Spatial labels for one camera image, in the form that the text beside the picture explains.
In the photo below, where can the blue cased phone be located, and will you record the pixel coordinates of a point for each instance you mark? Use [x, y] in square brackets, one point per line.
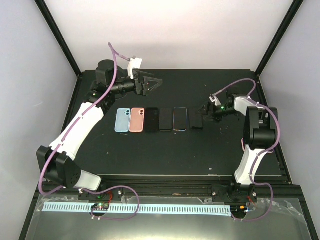
[195, 121]

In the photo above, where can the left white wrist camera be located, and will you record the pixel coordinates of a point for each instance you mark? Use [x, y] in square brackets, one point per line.
[134, 63]

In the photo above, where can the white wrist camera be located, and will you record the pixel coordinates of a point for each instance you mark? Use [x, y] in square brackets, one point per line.
[214, 100]
[134, 63]

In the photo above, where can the pink phone case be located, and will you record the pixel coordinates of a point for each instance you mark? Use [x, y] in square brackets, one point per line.
[136, 123]

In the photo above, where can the blue phone case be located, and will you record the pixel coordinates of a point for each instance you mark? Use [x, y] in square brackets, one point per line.
[122, 121]

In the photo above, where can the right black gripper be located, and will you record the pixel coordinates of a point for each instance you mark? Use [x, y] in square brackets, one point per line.
[212, 105]

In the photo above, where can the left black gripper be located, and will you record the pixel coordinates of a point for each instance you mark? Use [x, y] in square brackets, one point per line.
[144, 90]

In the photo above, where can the black phone case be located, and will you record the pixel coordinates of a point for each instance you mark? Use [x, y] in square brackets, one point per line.
[165, 119]

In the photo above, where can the white slotted cable duct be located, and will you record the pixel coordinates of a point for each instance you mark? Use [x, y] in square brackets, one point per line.
[154, 209]

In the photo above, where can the right black frame post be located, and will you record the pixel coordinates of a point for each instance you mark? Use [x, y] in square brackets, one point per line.
[283, 27]

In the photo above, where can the pink cased phone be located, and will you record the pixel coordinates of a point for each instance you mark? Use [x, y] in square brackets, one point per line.
[243, 145]
[180, 119]

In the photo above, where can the right small circuit board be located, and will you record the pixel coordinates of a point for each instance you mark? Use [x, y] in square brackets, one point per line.
[240, 208]

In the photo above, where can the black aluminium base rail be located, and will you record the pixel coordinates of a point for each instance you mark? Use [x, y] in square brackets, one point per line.
[162, 186]

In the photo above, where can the black phone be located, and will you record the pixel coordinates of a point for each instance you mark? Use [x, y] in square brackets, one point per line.
[151, 119]

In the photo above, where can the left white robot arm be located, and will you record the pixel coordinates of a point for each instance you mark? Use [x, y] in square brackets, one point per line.
[57, 161]

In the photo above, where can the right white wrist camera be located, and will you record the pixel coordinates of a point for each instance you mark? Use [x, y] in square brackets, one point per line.
[214, 100]

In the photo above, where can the small circuit board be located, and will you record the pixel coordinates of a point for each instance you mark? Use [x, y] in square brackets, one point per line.
[100, 207]
[240, 208]

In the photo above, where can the black frame post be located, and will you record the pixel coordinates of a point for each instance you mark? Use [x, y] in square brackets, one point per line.
[283, 27]
[49, 19]

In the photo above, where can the left small circuit board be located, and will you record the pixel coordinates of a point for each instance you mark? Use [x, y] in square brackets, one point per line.
[100, 207]

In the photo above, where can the left black frame post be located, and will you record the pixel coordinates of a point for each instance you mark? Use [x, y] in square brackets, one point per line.
[49, 19]

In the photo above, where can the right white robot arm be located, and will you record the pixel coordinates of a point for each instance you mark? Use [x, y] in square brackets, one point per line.
[261, 135]

